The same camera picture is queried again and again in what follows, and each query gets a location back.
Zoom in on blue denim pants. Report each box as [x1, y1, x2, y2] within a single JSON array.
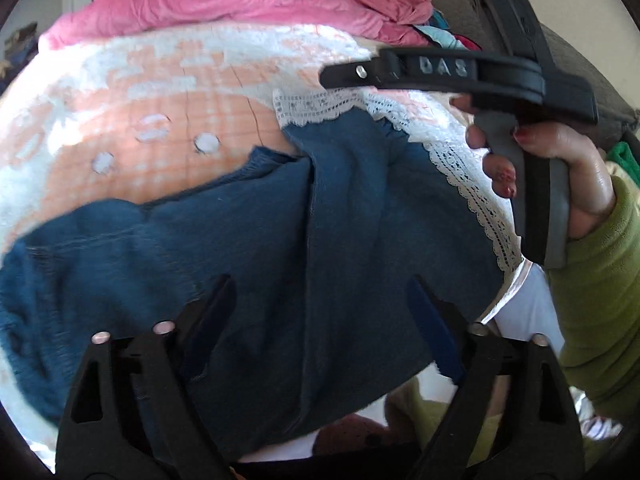
[[0, 109, 524, 462]]

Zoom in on person's right forearm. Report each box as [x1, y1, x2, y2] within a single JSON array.
[[544, 175, 640, 413]]

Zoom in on green cloth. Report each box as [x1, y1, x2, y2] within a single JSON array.
[[604, 141, 640, 179]]

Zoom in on grey cushion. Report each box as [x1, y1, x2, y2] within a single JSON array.
[[372, 0, 640, 137]]

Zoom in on person's green sweater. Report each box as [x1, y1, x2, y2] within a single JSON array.
[[384, 379, 507, 462]]

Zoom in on peach and white lace bedspread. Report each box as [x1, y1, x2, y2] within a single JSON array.
[[0, 24, 532, 323]]

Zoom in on pile of colourful clothes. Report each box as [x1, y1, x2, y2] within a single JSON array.
[[412, 7, 484, 53]]

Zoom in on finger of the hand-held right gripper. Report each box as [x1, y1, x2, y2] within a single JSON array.
[[320, 49, 402, 92]]

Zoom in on white sheet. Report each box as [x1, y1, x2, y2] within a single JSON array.
[[479, 261, 567, 357]]

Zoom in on person's right hand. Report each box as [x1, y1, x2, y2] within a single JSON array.
[[451, 94, 617, 242]]

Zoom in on pink blanket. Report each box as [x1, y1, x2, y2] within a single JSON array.
[[39, 0, 437, 52]]

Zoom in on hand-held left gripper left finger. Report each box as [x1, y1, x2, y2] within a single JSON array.
[[55, 274, 241, 480]]

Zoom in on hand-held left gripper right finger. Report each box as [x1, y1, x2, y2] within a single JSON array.
[[407, 276, 587, 480]]

